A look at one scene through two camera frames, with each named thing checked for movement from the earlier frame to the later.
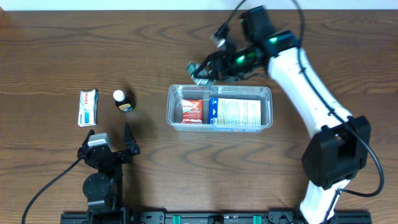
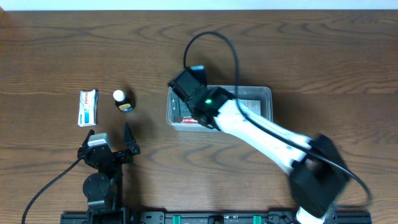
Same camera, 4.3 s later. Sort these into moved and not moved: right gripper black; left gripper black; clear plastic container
Moved: right gripper black
Not moved: clear plastic container; left gripper black
